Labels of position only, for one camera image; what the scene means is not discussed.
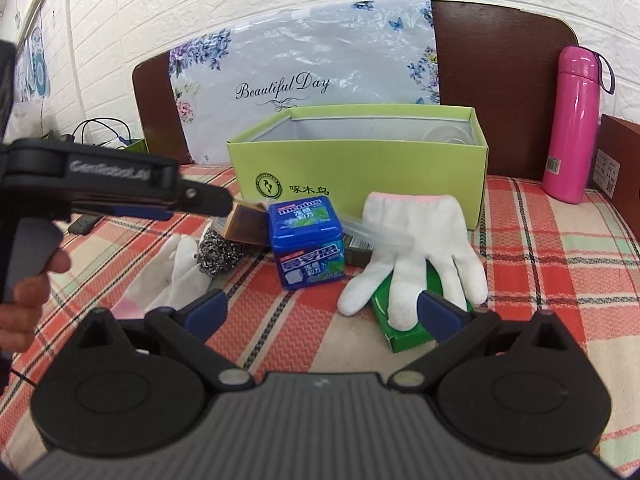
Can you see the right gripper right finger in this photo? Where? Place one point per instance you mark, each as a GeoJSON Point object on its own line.
{"type": "Point", "coordinates": [462, 337]}

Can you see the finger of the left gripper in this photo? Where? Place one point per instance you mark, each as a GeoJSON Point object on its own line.
{"type": "Point", "coordinates": [204, 199]}
{"type": "Point", "coordinates": [142, 212]}

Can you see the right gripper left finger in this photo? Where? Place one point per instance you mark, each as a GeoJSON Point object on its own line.
{"type": "Point", "coordinates": [162, 351]}

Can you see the clear plastic cup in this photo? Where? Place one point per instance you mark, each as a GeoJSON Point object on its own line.
{"type": "Point", "coordinates": [448, 134]}

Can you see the person's left hand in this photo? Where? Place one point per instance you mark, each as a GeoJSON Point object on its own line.
{"type": "Point", "coordinates": [19, 319]}

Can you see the gold barcode box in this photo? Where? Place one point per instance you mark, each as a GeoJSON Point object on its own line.
{"type": "Point", "coordinates": [247, 223]}

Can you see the steel wool scrubber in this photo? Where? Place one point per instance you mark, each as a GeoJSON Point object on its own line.
{"type": "Point", "coordinates": [217, 255]}

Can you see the black phone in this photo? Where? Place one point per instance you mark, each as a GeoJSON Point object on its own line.
{"type": "Point", "coordinates": [84, 224]}

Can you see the white glove left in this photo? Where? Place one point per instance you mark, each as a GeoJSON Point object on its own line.
{"type": "Point", "coordinates": [172, 278]}

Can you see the white glove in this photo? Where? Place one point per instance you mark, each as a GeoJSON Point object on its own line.
{"type": "Point", "coordinates": [172, 278]}
{"type": "Point", "coordinates": [436, 223]}

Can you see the green plastic tray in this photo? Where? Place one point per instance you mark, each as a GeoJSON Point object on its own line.
{"type": "Point", "coordinates": [135, 146]}

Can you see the green box under glove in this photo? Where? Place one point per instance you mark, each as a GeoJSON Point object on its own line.
{"type": "Point", "coordinates": [396, 285]}

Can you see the blue mentos tin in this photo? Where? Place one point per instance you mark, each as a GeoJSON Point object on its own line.
{"type": "Point", "coordinates": [306, 239]}

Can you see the white glove right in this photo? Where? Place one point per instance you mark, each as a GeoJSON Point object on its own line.
{"type": "Point", "coordinates": [436, 223]}

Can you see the green cardboard shoe box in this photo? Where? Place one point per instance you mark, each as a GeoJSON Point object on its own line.
{"type": "Point", "coordinates": [346, 152]}

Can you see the floral plastic bag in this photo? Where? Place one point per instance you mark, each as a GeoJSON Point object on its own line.
{"type": "Point", "coordinates": [368, 51]}

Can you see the pink thermos bottle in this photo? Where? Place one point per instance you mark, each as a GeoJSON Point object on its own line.
{"type": "Point", "coordinates": [583, 75]}

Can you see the brown cardboard box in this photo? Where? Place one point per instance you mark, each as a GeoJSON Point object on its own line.
{"type": "Point", "coordinates": [616, 167]}

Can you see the brown wooden headboard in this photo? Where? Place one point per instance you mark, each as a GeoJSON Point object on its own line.
{"type": "Point", "coordinates": [500, 61]}

